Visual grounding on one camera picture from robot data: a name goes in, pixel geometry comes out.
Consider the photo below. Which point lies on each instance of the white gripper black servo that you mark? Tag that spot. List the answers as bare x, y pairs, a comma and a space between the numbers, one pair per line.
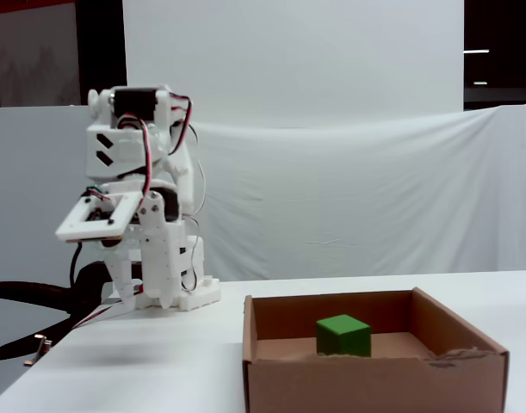
151, 218

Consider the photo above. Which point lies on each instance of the green cube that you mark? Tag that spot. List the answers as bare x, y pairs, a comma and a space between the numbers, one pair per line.
344, 337

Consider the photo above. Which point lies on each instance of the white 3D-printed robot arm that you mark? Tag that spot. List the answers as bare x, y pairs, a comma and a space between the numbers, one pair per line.
116, 155

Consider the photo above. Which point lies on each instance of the brown cardboard box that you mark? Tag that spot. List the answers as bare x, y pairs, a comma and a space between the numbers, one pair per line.
374, 383

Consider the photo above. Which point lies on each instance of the white backdrop cloth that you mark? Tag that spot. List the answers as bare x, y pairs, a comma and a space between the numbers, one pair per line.
353, 193

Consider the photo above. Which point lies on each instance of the grey cabinet door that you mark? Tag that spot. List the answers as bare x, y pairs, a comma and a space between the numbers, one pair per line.
34, 56

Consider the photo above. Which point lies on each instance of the white backdrop panel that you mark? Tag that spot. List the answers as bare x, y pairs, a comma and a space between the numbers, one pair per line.
288, 64

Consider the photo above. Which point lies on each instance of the long ceiling light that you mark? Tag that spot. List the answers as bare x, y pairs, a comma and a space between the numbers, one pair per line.
476, 51

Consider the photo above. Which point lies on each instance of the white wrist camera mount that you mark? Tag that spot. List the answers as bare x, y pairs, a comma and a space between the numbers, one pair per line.
125, 215

